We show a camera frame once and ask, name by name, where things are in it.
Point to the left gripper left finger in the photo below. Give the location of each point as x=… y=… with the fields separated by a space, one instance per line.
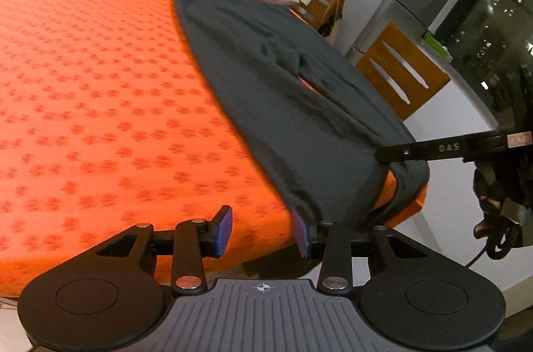
x=195 y=240

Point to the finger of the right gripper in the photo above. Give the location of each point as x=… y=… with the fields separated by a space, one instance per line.
x=467 y=147

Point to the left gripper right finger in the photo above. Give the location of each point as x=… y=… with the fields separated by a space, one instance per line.
x=329 y=242

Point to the dark grey sweatpants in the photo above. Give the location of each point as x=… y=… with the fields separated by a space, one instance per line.
x=310 y=119

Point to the near wooden chair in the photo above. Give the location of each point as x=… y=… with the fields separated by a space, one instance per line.
x=404 y=76

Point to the orange floral table mat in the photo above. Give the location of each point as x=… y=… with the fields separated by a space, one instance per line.
x=107 y=122

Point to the wooden chair with bag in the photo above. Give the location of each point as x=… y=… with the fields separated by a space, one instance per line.
x=323 y=15

